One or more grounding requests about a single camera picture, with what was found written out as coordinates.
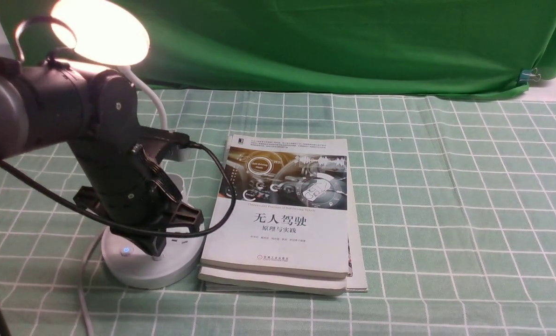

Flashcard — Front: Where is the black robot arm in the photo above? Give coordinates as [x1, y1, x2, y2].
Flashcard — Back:
[0, 57, 203, 257]

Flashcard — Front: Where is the green checkered tablecloth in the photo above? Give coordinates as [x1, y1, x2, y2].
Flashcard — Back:
[0, 89, 556, 336]

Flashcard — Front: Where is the white desk lamp with base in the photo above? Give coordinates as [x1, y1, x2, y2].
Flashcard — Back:
[50, 0, 205, 289]

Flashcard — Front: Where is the white lamp power cable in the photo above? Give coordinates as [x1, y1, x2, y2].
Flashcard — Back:
[76, 229, 105, 336]

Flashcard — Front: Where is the green backdrop cloth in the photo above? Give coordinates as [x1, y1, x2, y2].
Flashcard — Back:
[0, 0, 556, 102]

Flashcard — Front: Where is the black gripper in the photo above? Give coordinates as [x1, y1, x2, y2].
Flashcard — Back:
[68, 125, 204, 257]

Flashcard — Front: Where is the lower white book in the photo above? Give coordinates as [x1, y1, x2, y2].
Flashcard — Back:
[198, 266, 349, 296]

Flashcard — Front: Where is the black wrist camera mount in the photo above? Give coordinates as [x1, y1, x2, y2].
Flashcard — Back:
[139, 126, 191, 163]

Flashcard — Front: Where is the top white textbook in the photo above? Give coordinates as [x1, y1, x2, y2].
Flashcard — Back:
[201, 135, 349, 280]

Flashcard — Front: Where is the thin bottom booklet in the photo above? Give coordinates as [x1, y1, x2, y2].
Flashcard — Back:
[202, 140, 368, 293]

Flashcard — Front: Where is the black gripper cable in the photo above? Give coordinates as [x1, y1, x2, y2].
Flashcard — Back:
[0, 16, 237, 336]

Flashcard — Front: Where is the blue binder clip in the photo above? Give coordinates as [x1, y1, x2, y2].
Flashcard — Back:
[517, 68, 541, 86]

